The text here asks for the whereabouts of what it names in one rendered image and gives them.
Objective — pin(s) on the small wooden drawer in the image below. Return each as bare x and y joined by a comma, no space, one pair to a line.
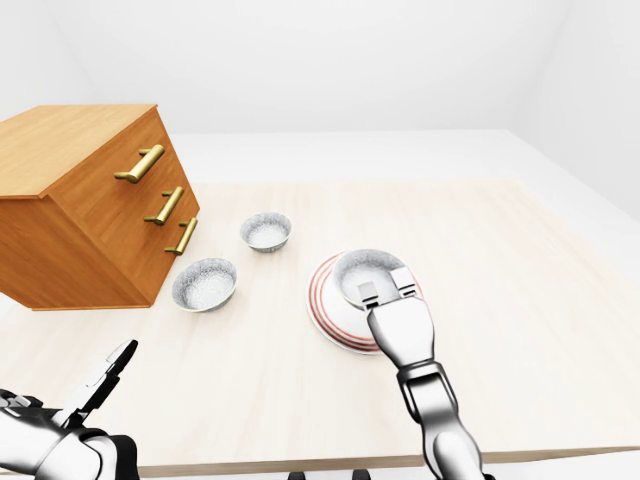
157,267

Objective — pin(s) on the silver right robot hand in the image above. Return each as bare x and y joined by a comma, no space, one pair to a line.
402,330

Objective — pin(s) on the medium wooden drawer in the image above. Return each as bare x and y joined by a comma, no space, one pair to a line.
132,235

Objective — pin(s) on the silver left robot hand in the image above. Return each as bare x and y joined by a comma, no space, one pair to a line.
55,445

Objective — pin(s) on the wooden cabinet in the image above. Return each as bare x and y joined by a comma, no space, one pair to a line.
45,250

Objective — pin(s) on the white plate with red rings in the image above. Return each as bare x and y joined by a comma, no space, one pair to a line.
332,312

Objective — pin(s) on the small dark shape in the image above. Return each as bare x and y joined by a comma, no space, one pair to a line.
361,475
296,475

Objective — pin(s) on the large wooden drawer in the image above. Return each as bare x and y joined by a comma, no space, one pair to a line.
100,200

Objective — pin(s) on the small patterned bowl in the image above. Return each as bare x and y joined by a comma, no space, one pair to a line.
265,232

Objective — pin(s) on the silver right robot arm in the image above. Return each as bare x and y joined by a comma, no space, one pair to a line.
440,420

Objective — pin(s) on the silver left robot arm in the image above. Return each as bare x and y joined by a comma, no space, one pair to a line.
122,457

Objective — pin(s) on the large patterned bowl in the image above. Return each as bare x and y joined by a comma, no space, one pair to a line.
204,286

